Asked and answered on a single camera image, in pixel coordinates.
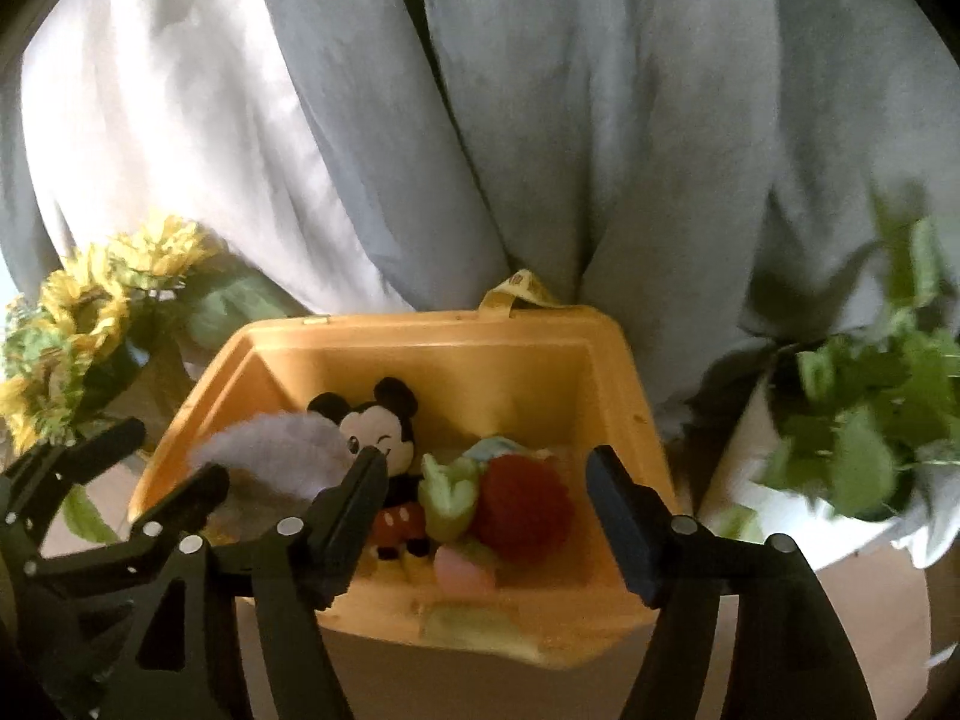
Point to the white curtain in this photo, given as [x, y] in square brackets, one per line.
[187, 127]

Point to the mouse plush toy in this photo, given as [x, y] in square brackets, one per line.
[382, 427]

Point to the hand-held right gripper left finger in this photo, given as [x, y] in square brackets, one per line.
[360, 514]

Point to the orange plastic crate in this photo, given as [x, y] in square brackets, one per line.
[480, 360]

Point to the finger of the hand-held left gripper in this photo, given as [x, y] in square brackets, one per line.
[180, 511]
[97, 448]

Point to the pink teardrop sponge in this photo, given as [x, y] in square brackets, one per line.
[465, 574]

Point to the grey curtain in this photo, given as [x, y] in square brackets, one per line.
[600, 127]

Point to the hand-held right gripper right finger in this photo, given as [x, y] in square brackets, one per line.
[619, 517]

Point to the green leaf-shaped sponge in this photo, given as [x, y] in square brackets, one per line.
[446, 495]

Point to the white cloth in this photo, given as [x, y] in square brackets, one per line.
[277, 450]

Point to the artificial sunflower bouquet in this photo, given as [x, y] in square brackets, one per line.
[82, 300]

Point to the red pompom with green leaves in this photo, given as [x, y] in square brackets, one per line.
[521, 506]

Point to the green plant in white pot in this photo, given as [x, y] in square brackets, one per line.
[862, 405]

